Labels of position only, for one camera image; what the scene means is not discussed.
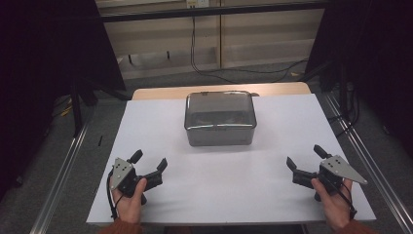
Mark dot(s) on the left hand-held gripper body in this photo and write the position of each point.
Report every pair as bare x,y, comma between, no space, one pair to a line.
121,172

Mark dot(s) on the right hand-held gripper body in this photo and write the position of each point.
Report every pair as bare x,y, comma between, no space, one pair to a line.
336,169

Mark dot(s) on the grey transparent plastic box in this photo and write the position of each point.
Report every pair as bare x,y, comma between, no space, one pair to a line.
219,136

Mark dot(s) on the transparent box lid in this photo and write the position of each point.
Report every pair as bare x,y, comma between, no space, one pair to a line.
219,107

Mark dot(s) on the person's left hand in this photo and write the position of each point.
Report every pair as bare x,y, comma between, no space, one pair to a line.
130,206

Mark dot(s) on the person's right hand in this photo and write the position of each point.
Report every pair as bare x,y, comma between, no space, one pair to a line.
336,208

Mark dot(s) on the wooden table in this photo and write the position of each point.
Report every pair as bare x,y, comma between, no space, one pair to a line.
162,92

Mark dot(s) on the white table board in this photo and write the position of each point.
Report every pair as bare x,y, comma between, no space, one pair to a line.
227,182

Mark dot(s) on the black metal stand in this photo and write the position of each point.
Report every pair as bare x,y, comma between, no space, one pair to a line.
77,110

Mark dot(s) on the yellow floor object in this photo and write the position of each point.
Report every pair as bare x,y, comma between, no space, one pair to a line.
66,111

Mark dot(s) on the small black peg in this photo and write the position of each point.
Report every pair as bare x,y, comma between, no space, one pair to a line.
130,59

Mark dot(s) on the black curtain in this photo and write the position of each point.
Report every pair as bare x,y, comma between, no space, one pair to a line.
376,48
39,65

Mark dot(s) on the black horizontal bar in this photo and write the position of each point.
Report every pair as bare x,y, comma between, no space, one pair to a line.
211,10

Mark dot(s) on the aluminium floor rail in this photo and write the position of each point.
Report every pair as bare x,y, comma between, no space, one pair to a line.
373,169
61,182

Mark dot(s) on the white wall socket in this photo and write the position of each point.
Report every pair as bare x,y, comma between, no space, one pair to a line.
198,3

